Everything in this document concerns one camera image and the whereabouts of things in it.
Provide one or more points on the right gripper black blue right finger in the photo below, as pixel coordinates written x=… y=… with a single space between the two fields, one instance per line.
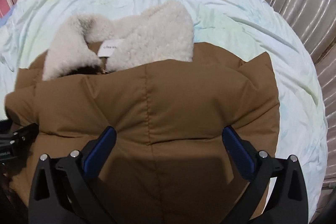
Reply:
x=276 y=191

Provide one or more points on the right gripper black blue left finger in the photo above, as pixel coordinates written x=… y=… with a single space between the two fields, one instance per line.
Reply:
x=62 y=188

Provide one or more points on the brown puffer jacket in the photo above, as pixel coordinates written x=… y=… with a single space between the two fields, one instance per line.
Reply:
x=169 y=164

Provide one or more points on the pale floral duvet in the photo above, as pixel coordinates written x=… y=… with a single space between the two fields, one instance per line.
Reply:
x=244 y=27

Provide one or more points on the shiny beige curtain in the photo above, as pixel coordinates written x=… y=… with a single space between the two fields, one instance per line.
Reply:
x=314 y=23

